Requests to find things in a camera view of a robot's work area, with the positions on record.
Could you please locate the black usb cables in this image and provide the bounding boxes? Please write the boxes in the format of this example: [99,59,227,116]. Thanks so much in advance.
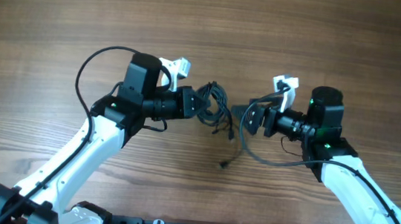
[188,79,252,171]

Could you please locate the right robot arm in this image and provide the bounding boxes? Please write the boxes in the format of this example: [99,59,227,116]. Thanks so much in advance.
[231,81,401,224]

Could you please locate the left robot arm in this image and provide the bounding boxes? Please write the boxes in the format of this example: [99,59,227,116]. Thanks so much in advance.
[0,50,209,224]

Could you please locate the right camera black cable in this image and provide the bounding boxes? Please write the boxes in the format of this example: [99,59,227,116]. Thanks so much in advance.
[228,79,401,224]

